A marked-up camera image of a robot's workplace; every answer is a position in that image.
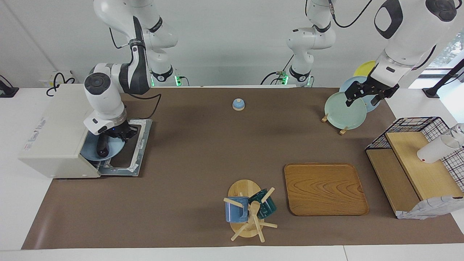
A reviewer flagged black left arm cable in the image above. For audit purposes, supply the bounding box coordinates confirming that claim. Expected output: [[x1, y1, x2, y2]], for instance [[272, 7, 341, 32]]
[[328, 0, 374, 29]]

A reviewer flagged small light blue plate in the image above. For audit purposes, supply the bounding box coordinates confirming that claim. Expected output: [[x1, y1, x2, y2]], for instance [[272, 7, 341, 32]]
[[80, 132, 126, 162]]

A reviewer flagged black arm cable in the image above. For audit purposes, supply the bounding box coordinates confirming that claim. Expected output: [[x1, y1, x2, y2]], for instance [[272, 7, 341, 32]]
[[328, 0, 374, 29], [109, 27, 162, 120]]

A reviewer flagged white plastic cup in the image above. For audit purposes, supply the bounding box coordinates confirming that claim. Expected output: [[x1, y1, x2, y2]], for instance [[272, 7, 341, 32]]
[[417, 123, 464, 164]]

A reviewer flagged dark purple eggplant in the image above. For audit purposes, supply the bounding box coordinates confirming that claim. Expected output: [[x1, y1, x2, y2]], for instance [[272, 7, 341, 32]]
[[97, 136, 109, 158]]

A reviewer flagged yellow plate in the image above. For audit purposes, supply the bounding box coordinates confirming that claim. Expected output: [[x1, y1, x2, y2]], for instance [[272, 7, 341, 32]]
[[353, 61, 377, 77]]

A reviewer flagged black camera stand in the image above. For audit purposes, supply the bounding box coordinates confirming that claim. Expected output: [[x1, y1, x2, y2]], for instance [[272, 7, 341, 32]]
[[422, 58, 464, 98]]

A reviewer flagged blue mug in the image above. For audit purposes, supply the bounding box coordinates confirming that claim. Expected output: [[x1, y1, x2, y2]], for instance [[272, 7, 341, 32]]
[[225, 196, 250, 223]]

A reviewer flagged pale green plate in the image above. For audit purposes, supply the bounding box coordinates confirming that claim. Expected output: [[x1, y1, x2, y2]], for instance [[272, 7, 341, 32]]
[[324, 92, 367, 130]]

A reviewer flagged black coiled power cable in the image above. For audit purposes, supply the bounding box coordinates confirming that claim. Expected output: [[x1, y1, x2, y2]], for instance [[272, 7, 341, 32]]
[[46, 72, 76, 97]]

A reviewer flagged white checked cloth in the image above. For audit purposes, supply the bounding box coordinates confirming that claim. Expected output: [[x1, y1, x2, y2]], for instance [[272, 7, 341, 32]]
[[396, 196, 464, 220]]

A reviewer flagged large light blue plate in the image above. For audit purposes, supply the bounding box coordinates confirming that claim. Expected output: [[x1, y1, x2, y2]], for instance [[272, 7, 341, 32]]
[[339, 76, 381, 113]]

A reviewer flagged brown table mat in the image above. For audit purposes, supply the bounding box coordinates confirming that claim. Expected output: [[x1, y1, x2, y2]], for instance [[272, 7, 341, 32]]
[[21, 87, 464, 250]]

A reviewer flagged black clamp mount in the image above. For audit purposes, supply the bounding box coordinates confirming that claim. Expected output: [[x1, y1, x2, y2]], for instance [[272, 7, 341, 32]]
[[0, 74, 19, 98]]

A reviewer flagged wooden serving tray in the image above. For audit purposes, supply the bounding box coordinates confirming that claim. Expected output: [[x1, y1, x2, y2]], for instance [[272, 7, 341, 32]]
[[284, 163, 369, 216]]

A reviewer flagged wooden mug tree stand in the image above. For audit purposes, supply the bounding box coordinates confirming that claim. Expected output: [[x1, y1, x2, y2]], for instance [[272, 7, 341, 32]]
[[223, 179, 278, 243]]

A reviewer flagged wooden step shelf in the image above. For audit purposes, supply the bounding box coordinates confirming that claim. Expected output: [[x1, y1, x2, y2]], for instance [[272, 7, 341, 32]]
[[366, 132, 464, 218]]

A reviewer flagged black wire basket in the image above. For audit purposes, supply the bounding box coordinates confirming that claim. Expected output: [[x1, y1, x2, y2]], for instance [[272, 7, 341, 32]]
[[365, 117, 464, 192]]

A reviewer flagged glass oven door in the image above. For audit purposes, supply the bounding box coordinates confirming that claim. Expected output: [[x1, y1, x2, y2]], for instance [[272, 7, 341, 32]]
[[97, 119, 153, 177]]

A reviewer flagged cream toaster oven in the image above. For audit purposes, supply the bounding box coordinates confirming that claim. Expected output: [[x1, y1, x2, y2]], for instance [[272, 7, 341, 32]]
[[18, 84, 122, 179]]

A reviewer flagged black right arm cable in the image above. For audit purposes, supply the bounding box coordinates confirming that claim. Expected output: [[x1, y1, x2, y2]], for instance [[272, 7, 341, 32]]
[[109, 27, 162, 120]]

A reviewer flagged wooden plate rack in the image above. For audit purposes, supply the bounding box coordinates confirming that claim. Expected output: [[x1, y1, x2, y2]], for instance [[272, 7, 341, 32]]
[[322, 113, 348, 135]]

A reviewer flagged dark green mug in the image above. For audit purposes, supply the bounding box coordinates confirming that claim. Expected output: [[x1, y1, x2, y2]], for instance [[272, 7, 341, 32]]
[[248, 188, 277, 220]]

